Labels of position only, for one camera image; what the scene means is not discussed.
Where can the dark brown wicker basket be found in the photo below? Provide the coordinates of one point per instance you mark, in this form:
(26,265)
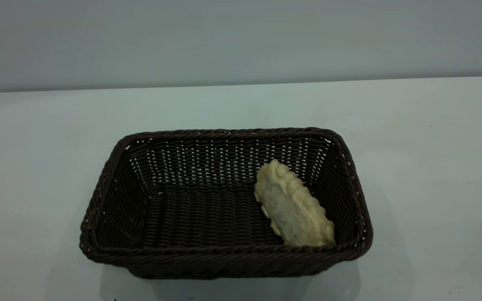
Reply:
(191,209)

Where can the oblong bread roll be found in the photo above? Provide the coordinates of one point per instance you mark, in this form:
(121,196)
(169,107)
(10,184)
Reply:
(293,209)

